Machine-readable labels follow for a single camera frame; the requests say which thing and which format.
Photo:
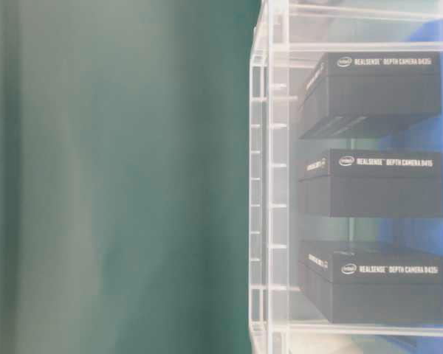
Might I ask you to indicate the clear plastic storage case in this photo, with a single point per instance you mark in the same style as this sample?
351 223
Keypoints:
289 39

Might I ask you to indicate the green table cloth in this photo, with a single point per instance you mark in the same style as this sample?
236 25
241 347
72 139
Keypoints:
123 176

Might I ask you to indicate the black realsense box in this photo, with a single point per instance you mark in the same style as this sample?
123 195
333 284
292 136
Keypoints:
372 184
363 282
368 95

